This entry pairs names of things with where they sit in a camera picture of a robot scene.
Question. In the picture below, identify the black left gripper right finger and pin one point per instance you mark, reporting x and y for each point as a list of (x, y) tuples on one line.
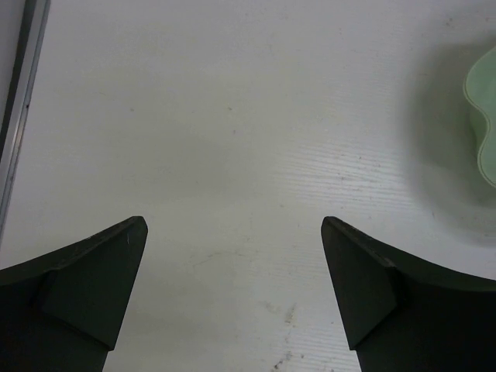
[(403, 313)]

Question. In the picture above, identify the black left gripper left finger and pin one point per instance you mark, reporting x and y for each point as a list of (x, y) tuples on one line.
[(63, 311)]

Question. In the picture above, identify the light green wavy fruit bowl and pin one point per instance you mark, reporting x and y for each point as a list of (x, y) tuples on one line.
[(479, 91)]

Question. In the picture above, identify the metal table edge rail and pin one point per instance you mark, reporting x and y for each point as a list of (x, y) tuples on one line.
[(23, 25)]

